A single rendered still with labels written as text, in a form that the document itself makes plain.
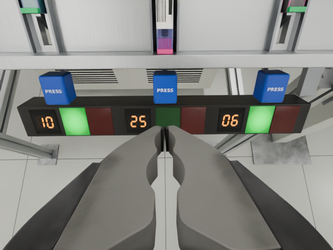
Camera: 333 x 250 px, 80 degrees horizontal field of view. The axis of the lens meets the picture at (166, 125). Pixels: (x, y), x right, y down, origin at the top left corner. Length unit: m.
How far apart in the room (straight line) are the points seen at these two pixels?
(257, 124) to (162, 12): 0.16
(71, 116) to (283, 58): 0.23
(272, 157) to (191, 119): 0.78
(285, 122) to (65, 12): 0.26
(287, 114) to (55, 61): 0.25
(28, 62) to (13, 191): 0.90
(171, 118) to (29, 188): 0.88
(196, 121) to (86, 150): 0.76
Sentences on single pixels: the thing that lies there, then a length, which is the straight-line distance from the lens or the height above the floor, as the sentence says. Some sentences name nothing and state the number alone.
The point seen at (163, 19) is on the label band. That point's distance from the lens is 0.19.
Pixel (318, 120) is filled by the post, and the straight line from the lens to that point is 0.79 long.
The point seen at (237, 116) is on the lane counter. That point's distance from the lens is 0.25.
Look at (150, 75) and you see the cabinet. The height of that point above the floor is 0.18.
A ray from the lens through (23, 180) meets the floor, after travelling 1.07.
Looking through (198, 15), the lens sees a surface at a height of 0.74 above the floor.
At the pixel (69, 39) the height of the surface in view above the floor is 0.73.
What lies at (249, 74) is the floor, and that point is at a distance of 1.12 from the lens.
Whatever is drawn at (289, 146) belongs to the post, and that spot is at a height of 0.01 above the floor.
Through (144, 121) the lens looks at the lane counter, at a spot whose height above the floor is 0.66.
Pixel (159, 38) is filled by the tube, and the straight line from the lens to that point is 0.19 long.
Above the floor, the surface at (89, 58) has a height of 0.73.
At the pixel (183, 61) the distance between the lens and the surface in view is 0.19.
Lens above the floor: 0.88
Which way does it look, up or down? 73 degrees down
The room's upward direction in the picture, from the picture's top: 1 degrees clockwise
